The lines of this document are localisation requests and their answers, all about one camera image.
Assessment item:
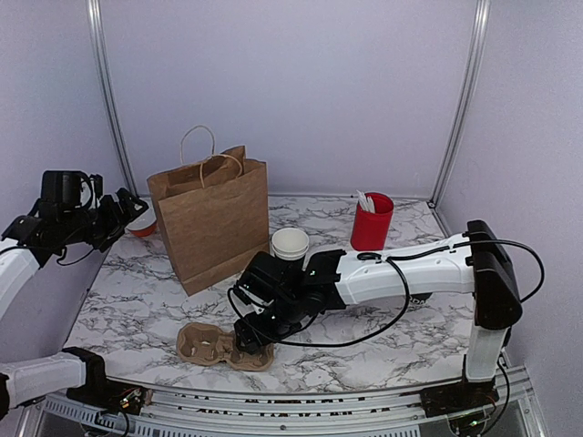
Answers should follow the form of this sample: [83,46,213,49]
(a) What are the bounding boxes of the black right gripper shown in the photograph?
[234,292,305,356]

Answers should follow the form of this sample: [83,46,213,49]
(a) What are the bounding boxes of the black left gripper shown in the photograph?
[58,187,148,252]

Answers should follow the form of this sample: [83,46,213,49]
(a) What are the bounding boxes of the brown cardboard cup carrier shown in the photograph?
[176,322,274,371]

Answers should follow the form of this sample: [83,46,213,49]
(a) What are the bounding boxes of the brown paper bag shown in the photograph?
[147,145,270,296]

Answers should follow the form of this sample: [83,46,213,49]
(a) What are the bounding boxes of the black paper coffee cup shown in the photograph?
[409,293,433,309]

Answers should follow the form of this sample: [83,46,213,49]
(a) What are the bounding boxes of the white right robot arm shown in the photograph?
[231,220,523,408]

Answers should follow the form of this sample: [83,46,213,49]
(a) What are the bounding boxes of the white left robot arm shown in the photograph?
[1,187,148,415]

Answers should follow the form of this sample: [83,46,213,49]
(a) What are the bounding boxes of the orange white bowl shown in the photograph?
[126,218,157,238]

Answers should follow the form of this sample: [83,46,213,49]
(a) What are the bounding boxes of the stacked black paper cups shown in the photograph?
[271,228,310,269]

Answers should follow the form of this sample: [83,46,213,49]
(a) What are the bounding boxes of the red plastic cup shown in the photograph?
[351,192,394,251]

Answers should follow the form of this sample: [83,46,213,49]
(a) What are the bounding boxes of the white wrapped stirrers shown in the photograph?
[356,190,375,214]

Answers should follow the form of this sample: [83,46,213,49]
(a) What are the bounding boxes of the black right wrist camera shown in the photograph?
[235,251,303,320]

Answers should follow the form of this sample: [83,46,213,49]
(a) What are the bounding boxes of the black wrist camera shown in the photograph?
[235,251,303,320]
[38,170,103,215]

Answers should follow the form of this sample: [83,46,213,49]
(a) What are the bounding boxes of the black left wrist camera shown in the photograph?
[38,170,103,215]

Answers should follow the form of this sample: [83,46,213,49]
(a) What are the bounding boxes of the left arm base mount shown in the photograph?
[66,379,148,415]

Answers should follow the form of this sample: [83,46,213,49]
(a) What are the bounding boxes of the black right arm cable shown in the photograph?
[226,240,546,350]

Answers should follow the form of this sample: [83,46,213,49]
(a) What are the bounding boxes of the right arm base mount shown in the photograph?
[419,380,499,418]

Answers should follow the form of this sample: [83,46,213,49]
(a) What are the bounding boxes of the left aluminium frame post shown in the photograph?
[86,0,138,195]

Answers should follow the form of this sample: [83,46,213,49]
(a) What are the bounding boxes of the aluminium frame post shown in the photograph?
[86,0,138,195]
[429,0,492,208]

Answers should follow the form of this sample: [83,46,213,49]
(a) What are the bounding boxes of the aluminium front rail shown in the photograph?
[15,366,548,436]

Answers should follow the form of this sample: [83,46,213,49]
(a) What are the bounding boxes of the right aluminium frame post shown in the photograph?
[429,0,492,208]

